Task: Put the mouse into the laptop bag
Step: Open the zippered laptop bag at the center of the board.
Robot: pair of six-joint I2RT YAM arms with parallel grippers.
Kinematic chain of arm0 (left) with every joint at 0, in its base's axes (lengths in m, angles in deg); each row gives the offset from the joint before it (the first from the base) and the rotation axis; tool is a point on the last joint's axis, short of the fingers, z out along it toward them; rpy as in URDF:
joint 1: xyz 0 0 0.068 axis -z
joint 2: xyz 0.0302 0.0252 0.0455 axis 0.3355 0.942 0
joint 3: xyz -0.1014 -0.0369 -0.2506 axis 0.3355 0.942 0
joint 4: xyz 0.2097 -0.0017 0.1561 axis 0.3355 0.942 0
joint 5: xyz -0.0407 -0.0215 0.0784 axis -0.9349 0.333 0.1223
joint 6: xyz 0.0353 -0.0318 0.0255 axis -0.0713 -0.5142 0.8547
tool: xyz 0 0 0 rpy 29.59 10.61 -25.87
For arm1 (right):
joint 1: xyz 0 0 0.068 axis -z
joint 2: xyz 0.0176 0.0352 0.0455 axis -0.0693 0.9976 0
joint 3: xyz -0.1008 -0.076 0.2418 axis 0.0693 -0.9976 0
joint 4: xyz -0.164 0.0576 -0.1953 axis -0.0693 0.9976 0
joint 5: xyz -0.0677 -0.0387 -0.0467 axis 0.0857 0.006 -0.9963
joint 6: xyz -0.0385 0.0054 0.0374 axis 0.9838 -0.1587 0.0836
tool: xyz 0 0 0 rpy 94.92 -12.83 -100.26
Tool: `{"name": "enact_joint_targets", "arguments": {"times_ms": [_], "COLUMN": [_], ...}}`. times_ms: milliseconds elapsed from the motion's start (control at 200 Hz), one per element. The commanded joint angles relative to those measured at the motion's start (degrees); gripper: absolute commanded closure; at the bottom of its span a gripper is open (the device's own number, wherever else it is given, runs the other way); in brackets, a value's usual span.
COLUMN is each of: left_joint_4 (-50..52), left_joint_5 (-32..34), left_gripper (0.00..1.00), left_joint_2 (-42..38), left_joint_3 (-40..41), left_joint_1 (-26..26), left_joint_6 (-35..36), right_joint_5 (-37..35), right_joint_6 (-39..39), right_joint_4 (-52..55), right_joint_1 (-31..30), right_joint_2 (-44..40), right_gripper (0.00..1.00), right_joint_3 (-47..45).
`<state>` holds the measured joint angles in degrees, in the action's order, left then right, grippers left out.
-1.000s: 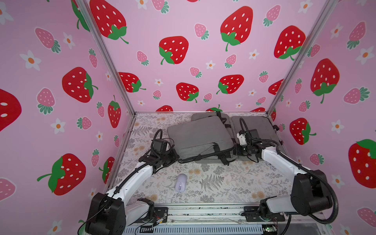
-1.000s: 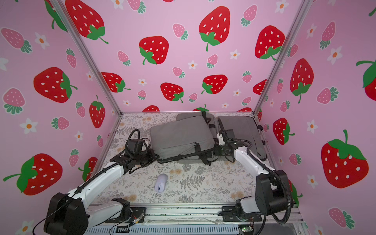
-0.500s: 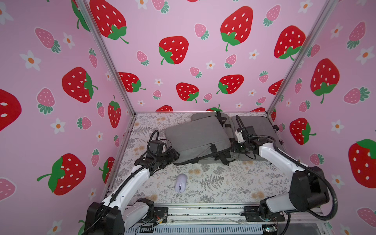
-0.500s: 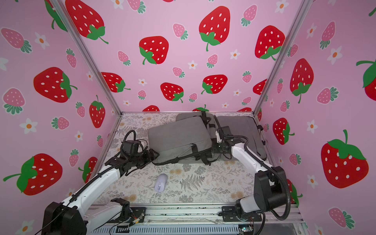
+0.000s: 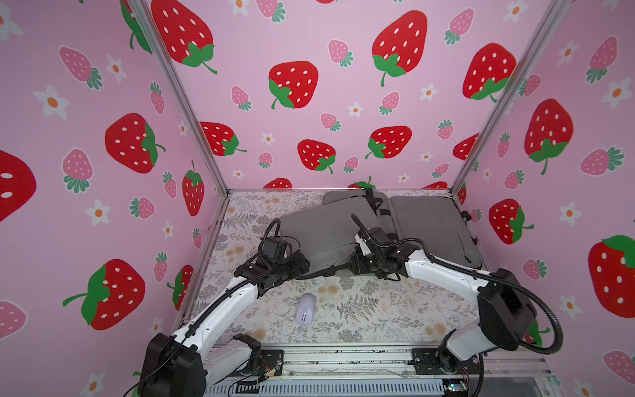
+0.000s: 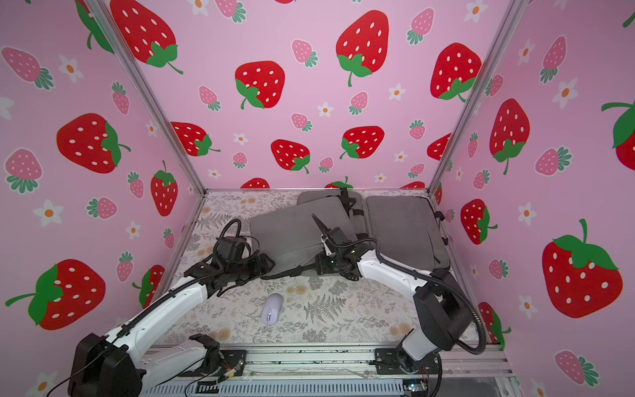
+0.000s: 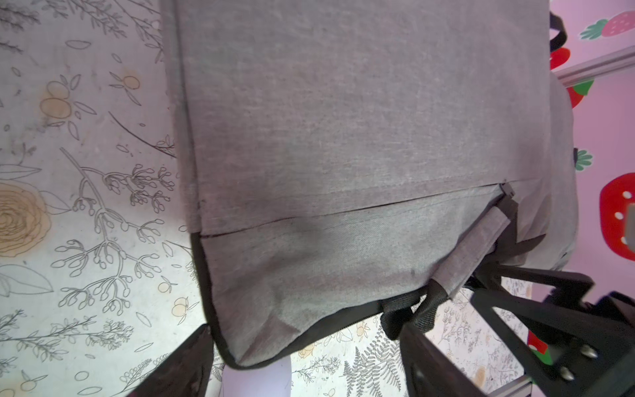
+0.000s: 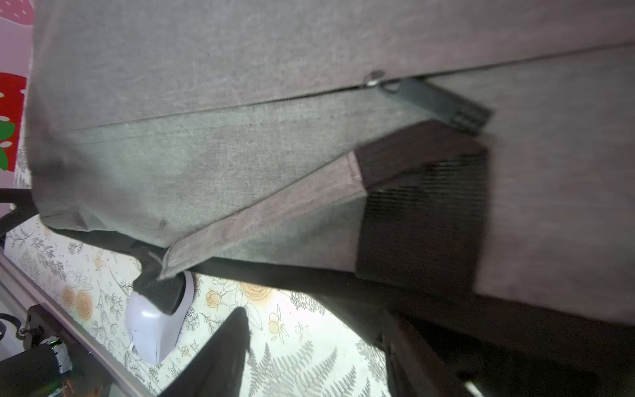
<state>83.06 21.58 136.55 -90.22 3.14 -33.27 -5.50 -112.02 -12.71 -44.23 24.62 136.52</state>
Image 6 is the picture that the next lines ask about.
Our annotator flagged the grey laptop sleeve bag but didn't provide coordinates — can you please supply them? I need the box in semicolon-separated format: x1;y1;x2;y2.
365;196;450;271

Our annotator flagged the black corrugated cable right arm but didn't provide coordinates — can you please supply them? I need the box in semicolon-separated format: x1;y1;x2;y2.
346;237;488;356

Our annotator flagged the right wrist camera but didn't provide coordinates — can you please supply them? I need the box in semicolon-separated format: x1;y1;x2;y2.
322;228;352;251

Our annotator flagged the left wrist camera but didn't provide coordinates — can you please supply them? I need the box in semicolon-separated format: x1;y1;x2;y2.
215;237;249;262

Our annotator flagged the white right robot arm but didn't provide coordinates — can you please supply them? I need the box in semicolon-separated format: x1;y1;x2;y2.
315;244;486;367

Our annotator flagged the aluminium frame post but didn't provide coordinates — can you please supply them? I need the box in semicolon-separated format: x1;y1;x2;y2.
427;0;529;197
87;1;206;195

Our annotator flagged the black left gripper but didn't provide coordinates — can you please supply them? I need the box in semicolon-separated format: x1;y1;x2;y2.
227;252;277;285

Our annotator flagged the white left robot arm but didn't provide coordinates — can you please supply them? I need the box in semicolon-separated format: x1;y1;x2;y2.
68;254;275;396

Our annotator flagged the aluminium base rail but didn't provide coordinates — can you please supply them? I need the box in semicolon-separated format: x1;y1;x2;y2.
101;343;522;397

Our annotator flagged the aluminium frame post right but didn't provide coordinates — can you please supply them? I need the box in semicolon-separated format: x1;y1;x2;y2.
427;0;529;197

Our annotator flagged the lilac computer mouse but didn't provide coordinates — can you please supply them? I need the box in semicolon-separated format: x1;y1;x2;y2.
261;294;284;326

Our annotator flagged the aluminium frame post left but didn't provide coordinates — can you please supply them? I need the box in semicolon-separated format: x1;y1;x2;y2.
87;1;206;195

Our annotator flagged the grey backpack with black straps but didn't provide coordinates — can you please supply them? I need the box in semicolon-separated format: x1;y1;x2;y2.
297;188;370;238

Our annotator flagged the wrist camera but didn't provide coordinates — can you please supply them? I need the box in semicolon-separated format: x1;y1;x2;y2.
215;237;249;262
322;228;352;251

